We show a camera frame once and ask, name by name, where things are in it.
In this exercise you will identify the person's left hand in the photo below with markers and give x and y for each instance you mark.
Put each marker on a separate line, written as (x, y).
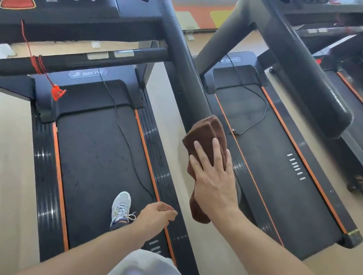
(154, 219)

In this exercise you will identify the person's right hand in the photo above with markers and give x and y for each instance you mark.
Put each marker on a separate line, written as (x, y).
(216, 190)

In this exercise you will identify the brown microfibre cloth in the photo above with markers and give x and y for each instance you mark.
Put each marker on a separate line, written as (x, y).
(203, 129)

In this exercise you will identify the person's left forearm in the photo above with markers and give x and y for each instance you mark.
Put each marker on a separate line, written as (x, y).
(85, 258)

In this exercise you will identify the person's left grey shoe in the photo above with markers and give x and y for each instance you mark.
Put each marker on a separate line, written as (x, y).
(121, 205)

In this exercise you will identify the orange patterned parapet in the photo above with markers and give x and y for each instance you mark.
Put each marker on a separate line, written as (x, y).
(202, 14)

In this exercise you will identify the grey metal floor bracket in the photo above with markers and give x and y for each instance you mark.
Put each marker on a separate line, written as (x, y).
(189, 36)

